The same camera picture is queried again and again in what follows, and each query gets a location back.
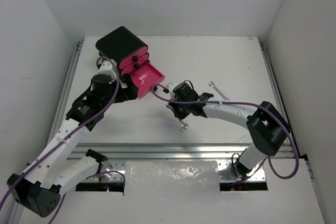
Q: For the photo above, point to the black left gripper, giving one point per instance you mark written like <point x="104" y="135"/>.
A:
<point x="130" y="87"/>

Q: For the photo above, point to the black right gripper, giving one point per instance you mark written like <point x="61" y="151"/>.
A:
<point x="180" y="116"/>

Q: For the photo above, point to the pink bottom drawer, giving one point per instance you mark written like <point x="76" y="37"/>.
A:
<point x="145" y="77"/>

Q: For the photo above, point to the pink drawer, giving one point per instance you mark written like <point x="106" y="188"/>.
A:
<point x="145" y="77"/>
<point x="135" y="64"/>
<point x="140" y="52"/>

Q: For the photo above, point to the silver wrench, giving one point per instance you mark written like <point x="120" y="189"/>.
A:
<point x="212" y="85"/>
<point x="184" y="125"/>

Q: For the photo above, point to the pink top drawer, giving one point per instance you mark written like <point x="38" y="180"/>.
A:
<point x="140" y="52"/>

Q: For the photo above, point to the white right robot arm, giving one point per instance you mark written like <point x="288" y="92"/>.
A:
<point x="266" y="133"/>

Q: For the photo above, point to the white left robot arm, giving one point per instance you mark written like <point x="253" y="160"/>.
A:
<point x="41" y="185"/>

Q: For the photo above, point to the black drawer cabinet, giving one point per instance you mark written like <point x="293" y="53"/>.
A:
<point x="119" y="44"/>

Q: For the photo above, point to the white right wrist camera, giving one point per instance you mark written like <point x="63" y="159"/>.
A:
<point x="168" y="89"/>

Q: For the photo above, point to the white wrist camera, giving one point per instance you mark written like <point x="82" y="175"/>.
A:
<point x="168" y="89"/>
<point x="108" y="69"/>

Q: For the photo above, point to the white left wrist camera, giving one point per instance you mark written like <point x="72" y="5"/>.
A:
<point x="108" y="69"/>

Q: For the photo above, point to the aluminium rail frame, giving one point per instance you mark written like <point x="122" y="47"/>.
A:
<point x="146" y="129"/>

